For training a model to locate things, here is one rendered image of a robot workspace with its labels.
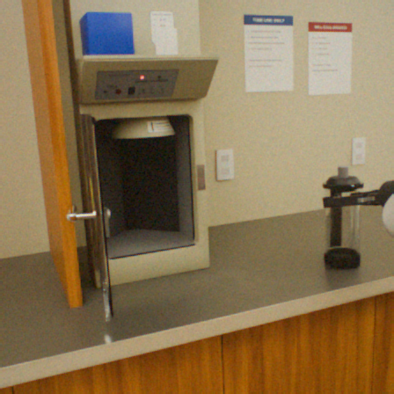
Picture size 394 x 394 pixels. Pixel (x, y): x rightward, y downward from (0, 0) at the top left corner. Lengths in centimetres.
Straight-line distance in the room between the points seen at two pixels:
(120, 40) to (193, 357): 72
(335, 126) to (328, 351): 104
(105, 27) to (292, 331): 83
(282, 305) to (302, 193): 92
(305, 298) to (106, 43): 73
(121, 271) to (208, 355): 33
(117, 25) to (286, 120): 98
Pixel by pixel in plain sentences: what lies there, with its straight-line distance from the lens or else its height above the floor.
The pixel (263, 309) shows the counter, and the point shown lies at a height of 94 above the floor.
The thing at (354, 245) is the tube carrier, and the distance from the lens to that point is 134.
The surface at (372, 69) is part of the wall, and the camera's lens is 216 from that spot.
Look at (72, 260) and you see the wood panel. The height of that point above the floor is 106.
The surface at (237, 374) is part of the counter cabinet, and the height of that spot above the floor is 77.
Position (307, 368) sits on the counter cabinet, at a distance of 130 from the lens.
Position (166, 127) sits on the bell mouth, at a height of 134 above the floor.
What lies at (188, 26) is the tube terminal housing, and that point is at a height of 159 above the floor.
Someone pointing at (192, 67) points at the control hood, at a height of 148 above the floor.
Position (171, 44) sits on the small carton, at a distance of 116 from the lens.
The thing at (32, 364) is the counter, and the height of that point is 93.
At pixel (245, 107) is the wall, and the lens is 182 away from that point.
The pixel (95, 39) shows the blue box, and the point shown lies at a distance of 109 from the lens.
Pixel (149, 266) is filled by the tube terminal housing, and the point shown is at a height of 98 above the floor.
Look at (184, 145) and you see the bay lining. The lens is 132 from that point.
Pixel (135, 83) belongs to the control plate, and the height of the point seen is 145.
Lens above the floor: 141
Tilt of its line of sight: 13 degrees down
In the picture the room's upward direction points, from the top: 3 degrees counter-clockwise
